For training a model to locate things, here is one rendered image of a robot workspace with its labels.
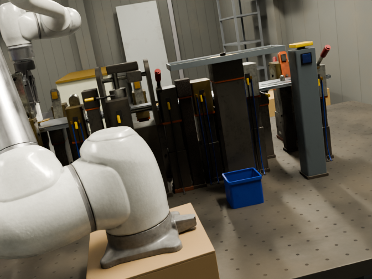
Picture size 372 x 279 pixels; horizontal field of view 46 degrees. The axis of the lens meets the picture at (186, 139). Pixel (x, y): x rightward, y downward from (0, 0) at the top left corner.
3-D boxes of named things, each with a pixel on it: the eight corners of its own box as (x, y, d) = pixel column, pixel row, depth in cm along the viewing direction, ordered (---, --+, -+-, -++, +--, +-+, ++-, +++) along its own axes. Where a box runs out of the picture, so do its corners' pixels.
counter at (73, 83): (116, 106, 955) (108, 65, 934) (119, 126, 704) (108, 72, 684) (78, 112, 944) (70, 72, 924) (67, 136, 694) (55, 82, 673)
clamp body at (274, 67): (290, 134, 214) (282, 59, 205) (301, 139, 200) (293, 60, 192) (274, 137, 213) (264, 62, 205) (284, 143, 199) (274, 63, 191)
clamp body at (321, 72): (324, 153, 176) (315, 63, 168) (337, 161, 164) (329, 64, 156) (306, 156, 175) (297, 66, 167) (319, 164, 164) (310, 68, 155)
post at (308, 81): (319, 169, 158) (307, 46, 148) (329, 175, 150) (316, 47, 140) (299, 173, 157) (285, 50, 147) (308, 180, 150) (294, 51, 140)
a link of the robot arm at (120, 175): (182, 215, 96) (157, 120, 91) (105, 249, 90) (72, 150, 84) (155, 196, 111) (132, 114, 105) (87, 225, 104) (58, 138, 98)
